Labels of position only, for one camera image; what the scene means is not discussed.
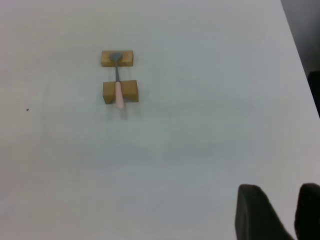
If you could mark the black equipment piece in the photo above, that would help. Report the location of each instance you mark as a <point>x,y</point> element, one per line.
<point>315,95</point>

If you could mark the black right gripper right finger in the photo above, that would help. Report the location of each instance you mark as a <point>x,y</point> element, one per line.
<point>310,212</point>

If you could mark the rectangular wooden block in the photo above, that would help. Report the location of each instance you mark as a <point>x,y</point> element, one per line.
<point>128,59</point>

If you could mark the arched wooden block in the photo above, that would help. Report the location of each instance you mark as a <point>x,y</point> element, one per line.
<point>131,90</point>

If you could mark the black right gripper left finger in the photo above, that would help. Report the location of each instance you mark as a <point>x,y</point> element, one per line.
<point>257,217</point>

